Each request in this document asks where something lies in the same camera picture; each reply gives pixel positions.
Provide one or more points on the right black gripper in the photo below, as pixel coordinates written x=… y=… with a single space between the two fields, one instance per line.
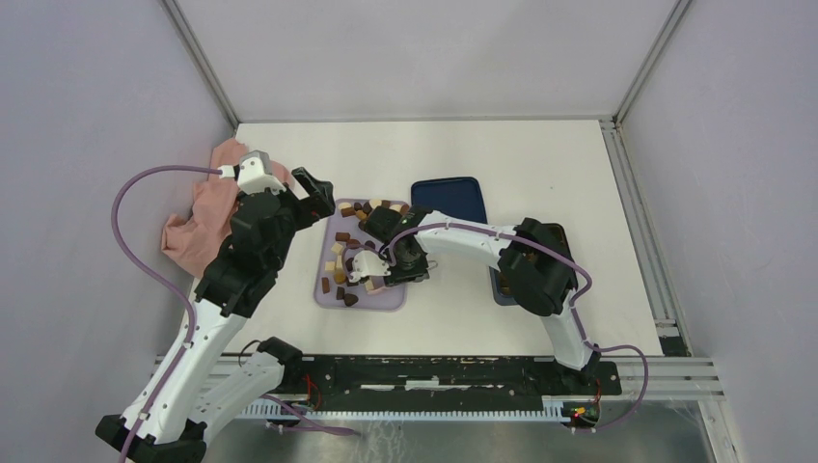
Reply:
x=419 y=274

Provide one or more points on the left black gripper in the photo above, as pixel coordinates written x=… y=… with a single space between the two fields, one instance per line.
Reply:
x=316 y=204

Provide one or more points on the lilac tray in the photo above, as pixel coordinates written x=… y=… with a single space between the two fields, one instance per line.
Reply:
x=344 y=238

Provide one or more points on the pink handled tongs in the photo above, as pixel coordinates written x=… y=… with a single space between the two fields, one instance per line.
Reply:
x=375 y=287

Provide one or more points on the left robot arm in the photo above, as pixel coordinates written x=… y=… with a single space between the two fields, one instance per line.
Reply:
x=171 y=420

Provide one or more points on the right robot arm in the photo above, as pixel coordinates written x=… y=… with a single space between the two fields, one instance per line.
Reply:
x=543 y=277

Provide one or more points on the blue chocolate box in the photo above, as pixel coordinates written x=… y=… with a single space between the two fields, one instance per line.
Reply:
x=501 y=281

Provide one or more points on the dark blue box lid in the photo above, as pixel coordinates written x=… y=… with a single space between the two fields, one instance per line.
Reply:
x=458 y=197

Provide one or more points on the pink cloth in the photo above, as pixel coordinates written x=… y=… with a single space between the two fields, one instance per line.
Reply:
x=193 y=243

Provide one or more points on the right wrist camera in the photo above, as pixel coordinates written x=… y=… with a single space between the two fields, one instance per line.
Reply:
x=368 y=264

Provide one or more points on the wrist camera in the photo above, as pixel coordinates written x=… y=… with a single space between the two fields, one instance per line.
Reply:
x=258 y=173
x=368 y=264

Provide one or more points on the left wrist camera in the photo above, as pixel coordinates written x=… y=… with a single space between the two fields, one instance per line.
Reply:
x=258 y=173

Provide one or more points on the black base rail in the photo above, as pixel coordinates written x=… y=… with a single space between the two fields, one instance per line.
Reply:
x=335 y=383

